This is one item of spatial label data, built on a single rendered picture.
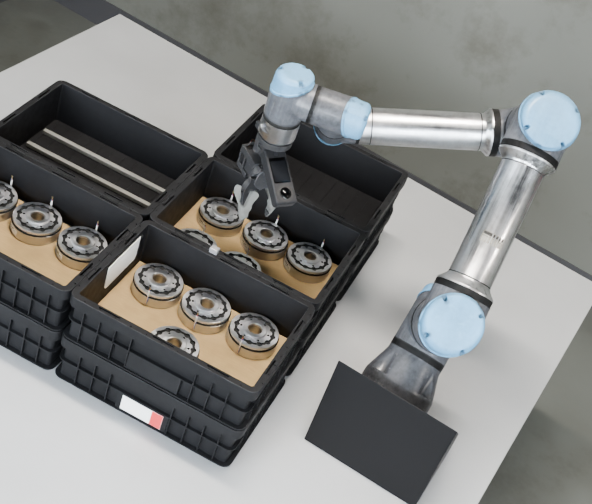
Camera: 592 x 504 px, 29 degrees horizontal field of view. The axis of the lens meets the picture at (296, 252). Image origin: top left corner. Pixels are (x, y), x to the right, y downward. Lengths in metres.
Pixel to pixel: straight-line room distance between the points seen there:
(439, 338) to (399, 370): 0.16
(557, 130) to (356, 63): 2.13
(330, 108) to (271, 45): 2.25
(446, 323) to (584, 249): 2.13
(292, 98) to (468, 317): 0.52
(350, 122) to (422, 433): 0.60
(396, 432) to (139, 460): 0.49
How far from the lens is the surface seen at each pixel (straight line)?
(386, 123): 2.28
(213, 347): 2.27
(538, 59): 3.96
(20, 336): 2.30
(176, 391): 2.16
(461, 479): 2.43
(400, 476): 2.29
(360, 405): 2.23
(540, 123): 2.17
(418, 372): 2.24
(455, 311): 2.10
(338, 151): 2.79
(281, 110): 2.15
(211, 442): 2.22
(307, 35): 4.29
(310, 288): 2.48
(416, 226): 3.01
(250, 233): 2.52
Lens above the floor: 2.40
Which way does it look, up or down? 38 degrees down
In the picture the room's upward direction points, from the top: 21 degrees clockwise
